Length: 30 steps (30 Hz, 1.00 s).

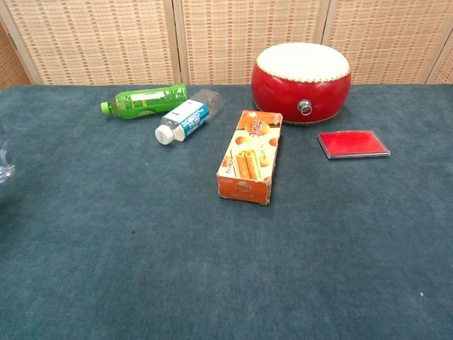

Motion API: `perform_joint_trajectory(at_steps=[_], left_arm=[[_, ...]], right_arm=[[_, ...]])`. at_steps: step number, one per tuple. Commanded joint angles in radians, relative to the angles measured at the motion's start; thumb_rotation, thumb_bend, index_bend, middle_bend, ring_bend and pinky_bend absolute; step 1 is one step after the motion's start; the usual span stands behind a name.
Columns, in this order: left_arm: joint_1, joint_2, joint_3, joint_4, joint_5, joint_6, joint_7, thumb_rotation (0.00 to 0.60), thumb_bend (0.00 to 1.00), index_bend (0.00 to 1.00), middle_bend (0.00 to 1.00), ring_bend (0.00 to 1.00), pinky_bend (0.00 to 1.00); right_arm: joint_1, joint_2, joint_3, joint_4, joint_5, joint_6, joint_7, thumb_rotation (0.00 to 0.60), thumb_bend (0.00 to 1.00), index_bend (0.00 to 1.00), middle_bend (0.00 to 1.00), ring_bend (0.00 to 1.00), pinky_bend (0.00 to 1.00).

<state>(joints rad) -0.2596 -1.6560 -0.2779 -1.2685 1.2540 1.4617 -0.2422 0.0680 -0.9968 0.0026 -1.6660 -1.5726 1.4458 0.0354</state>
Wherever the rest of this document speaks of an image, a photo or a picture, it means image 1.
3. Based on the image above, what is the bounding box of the transparent water bottle white cap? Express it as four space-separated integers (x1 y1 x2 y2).
0 122 17 185

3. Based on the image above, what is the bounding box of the clear bottle blue white label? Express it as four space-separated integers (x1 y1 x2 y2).
154 89 223 146

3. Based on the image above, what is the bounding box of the green plastic drink bottle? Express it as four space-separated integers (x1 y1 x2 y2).
100 83 188 120

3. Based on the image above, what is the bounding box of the orange biscuit roll box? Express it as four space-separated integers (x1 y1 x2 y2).
216 109 284 205

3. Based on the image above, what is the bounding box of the teal felt table cloth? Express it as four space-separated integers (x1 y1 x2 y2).
0 84 453 340

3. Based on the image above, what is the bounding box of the red drum white skin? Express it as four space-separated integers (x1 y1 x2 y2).
251 42 352 125

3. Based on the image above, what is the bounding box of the red ink pad clear case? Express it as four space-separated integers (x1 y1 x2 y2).
316 130 391 160

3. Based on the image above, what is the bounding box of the bamboo folding screen panel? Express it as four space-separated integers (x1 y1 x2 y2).
0 0 182 86
321 0 453 86
0 19 33 90
172 0 331 86
425 37 453 86

